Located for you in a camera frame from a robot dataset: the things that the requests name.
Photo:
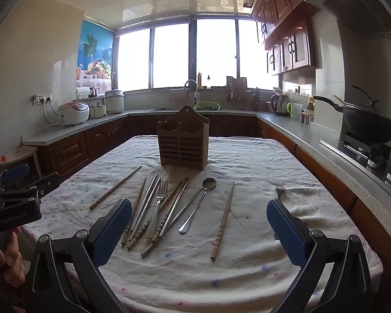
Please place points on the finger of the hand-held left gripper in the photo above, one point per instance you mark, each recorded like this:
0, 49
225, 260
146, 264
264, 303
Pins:
49, 182
16, 172

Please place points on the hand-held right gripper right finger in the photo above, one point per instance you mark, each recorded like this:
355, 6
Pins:
286, 234

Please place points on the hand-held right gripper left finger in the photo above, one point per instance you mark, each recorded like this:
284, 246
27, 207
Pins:
112, 234

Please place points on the metal fork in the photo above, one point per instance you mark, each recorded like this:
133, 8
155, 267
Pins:
280, 192
156, 208

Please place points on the metal chopstick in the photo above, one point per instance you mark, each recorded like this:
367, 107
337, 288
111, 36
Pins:
176, 218
152, 197
149, 190
179, 197

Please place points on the metal spoon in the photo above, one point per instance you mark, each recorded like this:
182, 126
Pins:
209, 183

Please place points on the wooden utensil holder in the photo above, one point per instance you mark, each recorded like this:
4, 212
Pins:
182, 146

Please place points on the person's left hand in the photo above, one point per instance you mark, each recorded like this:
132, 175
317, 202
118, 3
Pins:
9, 257

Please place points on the white and pink rice cooker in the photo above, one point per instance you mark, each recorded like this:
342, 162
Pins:
73, 114

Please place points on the floral white tablecloth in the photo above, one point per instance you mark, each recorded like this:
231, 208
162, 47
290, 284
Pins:
247, 169

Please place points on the small white cooker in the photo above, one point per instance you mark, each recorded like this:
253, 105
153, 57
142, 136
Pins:
97, 111

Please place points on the grey countertop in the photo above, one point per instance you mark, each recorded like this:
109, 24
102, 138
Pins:
312, 137

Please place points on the large white cooker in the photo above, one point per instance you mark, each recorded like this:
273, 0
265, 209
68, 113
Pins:
114, 102

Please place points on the gas stove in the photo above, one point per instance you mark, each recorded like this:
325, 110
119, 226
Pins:
365, 151

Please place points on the spice jar rack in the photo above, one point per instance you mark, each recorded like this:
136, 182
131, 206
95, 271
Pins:
306, 117

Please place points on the green cup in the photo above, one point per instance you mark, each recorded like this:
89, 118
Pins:
290, 108

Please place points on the steel electric kettle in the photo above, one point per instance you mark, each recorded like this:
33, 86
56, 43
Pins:
278, 104

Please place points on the seasoning bottles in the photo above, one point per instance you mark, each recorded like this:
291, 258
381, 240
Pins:
310, 104

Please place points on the black wok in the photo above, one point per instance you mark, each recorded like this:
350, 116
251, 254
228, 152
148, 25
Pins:
368, 128

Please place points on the fruit print window blind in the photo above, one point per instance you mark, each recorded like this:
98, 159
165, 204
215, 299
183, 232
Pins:
96, 49

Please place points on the green basin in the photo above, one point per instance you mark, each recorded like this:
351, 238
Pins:
215, 107

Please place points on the wok lid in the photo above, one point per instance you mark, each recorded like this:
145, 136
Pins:
368, 109

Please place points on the wooden cutlery rack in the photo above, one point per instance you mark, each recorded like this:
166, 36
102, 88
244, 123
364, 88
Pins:
236, 88

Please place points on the metal faucet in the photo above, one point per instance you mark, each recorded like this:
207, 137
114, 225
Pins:
196, 97

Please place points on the kitchen window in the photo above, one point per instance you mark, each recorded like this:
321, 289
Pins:
169, 55

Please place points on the yellow bottle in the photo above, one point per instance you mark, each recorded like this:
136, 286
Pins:
199, 81

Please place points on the wooden upper cabinets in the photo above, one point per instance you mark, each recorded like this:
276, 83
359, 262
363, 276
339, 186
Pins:
286, 16

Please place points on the ceiling vent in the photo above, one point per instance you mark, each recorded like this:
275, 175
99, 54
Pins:
248, 1

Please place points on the steel range hood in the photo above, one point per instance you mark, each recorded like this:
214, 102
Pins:
361, 3

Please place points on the wall sockets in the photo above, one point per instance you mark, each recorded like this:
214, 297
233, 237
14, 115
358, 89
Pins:
42, 98

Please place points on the wall socket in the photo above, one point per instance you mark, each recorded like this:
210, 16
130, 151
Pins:
297, 89

